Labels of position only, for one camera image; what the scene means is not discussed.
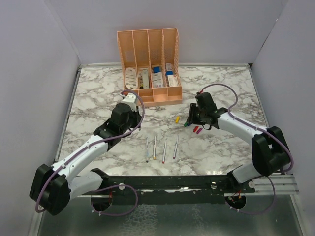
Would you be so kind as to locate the white box blue lid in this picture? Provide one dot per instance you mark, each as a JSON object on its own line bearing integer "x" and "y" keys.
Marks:
{"x": 157, "y": 76}

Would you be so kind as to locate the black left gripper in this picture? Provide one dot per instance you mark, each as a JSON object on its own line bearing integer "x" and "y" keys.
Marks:
{"x": 137, "y": 117}

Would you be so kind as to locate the magenta tipped white pen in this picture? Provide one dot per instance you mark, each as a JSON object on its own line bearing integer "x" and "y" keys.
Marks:
{"x": 176, "y": 147}

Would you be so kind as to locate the red tipped white pen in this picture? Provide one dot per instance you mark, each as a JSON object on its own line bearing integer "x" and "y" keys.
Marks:
{"x": 164, "y": 151}

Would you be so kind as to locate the peach plastic desk organizer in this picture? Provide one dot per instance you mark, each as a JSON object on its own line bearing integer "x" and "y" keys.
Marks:
{"x": 141, "y": 49}

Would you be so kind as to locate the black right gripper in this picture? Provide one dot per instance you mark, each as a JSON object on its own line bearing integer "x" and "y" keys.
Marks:
{"x": 192, "y": 119}

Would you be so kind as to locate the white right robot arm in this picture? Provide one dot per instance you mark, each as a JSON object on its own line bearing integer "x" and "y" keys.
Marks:
{"x": 269, "y": 149}

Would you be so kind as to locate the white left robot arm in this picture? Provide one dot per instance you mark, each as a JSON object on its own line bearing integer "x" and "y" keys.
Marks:
{"x": 51, "y": 184}

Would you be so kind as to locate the black metal base frame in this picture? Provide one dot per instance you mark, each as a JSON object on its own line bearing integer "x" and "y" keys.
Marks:
{"x": 165, "y": 190}

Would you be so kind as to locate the blue white pen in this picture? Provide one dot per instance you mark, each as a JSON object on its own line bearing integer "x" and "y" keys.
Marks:
{"x": 147, "y": 150}

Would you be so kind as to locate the grey metal flat tool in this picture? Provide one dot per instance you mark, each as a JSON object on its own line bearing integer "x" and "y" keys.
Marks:
{"x": 145, "y": 79}

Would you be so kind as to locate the yellow tipped white pen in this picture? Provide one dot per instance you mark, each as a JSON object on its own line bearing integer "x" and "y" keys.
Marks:
{"x": 154, "y": 147}

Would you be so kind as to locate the white oval packaged item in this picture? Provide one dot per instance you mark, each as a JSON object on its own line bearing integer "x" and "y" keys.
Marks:
{"x": 131, "y": 81}

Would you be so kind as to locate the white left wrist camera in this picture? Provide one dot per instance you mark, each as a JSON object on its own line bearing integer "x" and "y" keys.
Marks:
{"x": 131, "y": 100}

